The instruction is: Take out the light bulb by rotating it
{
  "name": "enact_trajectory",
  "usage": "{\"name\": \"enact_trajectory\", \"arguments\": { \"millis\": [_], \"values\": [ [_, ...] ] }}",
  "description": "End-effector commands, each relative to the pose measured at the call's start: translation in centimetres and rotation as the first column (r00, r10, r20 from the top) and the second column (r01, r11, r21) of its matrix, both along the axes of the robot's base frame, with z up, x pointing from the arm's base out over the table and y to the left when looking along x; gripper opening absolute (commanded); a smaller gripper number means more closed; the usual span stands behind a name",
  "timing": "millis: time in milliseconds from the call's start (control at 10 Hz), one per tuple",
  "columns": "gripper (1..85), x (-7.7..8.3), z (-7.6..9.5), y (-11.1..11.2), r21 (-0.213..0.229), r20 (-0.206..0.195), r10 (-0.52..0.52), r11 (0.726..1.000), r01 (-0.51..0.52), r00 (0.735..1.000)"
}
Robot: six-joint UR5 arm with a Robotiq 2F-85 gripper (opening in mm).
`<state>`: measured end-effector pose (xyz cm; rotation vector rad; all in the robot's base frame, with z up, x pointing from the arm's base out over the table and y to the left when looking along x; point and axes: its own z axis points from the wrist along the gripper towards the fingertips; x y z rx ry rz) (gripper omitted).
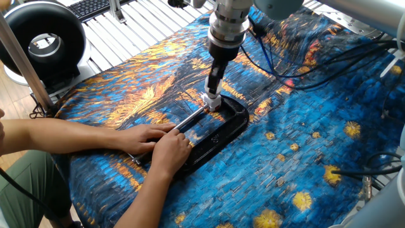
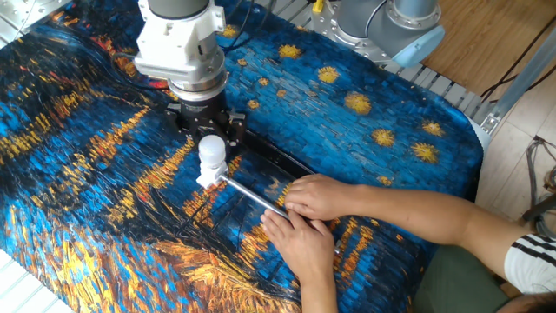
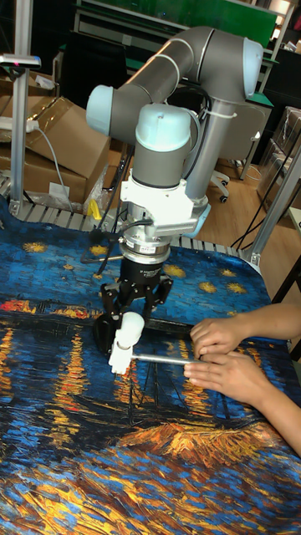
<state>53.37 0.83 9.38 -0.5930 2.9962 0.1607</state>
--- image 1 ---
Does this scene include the black keyboard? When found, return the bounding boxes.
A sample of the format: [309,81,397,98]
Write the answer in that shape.
[67,0,135,23]

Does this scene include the blue orange painted tablecloth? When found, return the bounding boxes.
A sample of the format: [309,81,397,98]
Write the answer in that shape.
[52,4,405,228]

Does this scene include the white cable tie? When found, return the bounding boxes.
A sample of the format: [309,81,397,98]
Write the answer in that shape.
[379,12,405,79]

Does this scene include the person's left hand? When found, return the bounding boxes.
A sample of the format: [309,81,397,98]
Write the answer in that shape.
[116,122,177,156]

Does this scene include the aluminium frame post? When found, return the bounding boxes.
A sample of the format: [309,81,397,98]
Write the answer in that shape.
[0,14,55,115]

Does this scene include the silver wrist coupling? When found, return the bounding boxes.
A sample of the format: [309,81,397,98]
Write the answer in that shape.
[207,0,251,48]

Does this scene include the tangled black cord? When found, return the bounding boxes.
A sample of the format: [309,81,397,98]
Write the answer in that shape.
[28,101,48,121]

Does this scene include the green trousers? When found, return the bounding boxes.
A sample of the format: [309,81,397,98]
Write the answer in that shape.
[0,150,73,228]

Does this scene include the black ring-shaped fan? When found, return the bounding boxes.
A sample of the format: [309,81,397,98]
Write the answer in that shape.
[0,1,92,96]

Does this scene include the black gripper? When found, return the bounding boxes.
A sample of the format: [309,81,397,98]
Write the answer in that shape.
[205,41,240,96]

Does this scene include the black knob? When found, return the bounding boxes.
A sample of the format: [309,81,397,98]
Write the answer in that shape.
[166,0,191,9]

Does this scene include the silver cable connector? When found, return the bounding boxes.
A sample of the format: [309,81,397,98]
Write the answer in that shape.
[363,176,373,202]

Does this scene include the black C-clamp silver screw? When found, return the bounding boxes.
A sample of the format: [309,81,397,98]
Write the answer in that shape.
[128,94,250,174]

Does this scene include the person's left forearm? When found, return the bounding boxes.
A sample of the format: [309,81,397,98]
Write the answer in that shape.
[1,118,123,156]

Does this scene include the silver round mounting base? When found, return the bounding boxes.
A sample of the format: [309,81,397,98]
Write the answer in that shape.
[322,8,385,39]

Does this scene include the person's right hand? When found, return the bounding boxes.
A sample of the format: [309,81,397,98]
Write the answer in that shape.
[151,129,193,181]

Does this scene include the thick black cable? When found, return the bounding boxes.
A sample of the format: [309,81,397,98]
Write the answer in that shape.
[330,167,402,177]

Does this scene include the silver upright bracket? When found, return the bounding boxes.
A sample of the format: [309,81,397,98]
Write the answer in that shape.
[107,0,127,25]

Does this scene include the person's right forearm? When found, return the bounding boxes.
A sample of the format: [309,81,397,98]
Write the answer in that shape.
[113,167,175,228]

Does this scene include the blue cable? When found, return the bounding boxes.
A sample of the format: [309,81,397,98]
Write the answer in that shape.
[256,35,287,79]

